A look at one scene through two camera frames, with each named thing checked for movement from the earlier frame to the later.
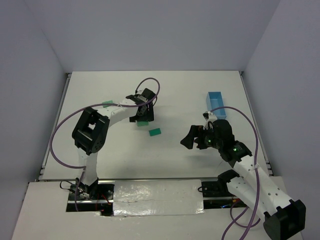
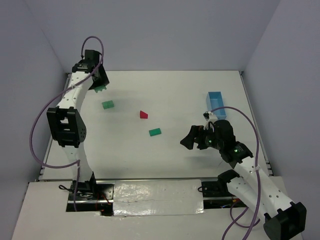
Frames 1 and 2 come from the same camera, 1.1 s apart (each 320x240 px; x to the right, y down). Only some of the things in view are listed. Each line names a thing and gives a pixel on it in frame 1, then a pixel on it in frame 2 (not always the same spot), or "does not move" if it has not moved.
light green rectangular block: (142, 123) -> (100, 88)
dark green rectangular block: (155, 132) does not move
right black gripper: (199, 138) does not move
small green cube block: (105, 102) does not move
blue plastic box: (214, 100) does not move
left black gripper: (144, 117) -> (100, 81)
